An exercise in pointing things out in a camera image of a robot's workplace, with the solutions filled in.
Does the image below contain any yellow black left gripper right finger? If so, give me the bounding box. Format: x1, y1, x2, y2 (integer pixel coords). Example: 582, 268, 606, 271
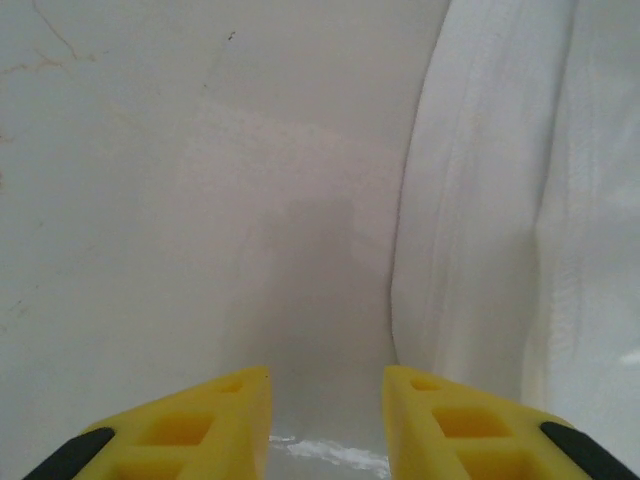
382, 364, 640, 480

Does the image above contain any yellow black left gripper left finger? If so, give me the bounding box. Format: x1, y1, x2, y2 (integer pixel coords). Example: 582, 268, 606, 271
29, 364, 274, 480

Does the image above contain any white t-shirt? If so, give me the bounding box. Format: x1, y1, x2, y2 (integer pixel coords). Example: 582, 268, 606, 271
387, 0, 640, 474

